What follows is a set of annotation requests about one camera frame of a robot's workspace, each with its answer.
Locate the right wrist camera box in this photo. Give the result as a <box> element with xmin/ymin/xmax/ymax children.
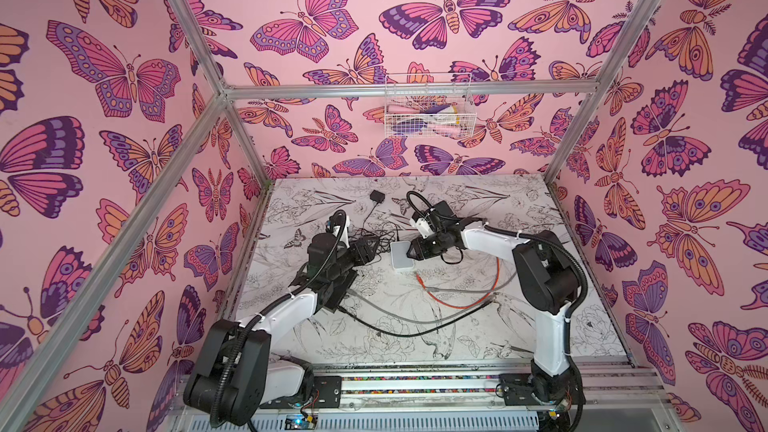
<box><xmin>410</xmin><ymin>218</ymin><xmax>435</xmax><ymax>238</ymax></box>

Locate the white wire basket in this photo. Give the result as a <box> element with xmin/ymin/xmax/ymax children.
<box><xmin>382</xmin><ymin>72</ymin><xmax>477</xmax><ymax>140</ymax></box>

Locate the red ethernet cable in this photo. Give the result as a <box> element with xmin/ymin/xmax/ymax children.
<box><xmin>413</xmin><ymin>254</ymin><xmax>502</xmax><ymax>311</ymax></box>

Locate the black power adapter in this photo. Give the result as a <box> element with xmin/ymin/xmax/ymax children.
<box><xmin>350</xmin><ymin>225</ymin><xmax>399</xmax><ymax>249</ymax></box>
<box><xmin>359</xmin><ymin>190</ymin><xmax>416</xmax><ymax>232</ymax></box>

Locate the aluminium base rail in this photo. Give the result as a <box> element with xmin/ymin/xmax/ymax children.
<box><xmin>167</xmin><ymin>359</ymin><xmax>679</xmax><ymax>432</ymax></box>

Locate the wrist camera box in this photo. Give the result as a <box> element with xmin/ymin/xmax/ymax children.
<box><xmin>328</xmin><ymin>210</ymin><xmax>350</xmax><ymax>247</ymax></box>
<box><xmin>410</xmin><ymin>218</ymin><xmax>435</xmax><ymax>238</ymax></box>

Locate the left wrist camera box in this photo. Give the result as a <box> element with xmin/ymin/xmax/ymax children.
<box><xmin>328</xmin><ymin>210</ymin><xmax>350</xmax><ymax>247</ymax></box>

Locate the white network switch box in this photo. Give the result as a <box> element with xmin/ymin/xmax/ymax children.
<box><xmin>390</xmin><ymin>241</ymin><xmax>415</xmax><ymax>273</ymax></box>

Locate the aluminium frame post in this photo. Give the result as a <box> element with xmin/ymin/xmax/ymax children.
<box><xmin>168</xmin><ymin>0</ymin><xmax>271</xmax><ymax>185</ymax></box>

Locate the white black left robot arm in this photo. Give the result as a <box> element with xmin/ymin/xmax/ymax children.
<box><xmin>183</xmin><ymin>210</ymin><xmax>377</xmax><ymax>430</ymax></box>

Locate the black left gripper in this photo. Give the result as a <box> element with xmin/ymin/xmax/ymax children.
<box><xmin>322</xmin><ymin>236</ymin><xmax>379</xmax><ymax>285</ymax></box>

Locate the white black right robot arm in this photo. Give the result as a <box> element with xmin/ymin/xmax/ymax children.
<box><xmin>407</xmin><ymin>201</ymin><xmax>589</xmax><ymax>431</ymax></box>

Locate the black ethernet cable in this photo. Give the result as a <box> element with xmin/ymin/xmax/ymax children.
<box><xmin>335</xmin><ymin>293</ymin><xmax>499</xmax><ymax>338</ymax></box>

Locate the black network switch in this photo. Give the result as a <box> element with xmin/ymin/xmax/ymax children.
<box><xmin>319</xmin><ymin>269</ymin><xmax>358</xmax><ymax>313</ymax></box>

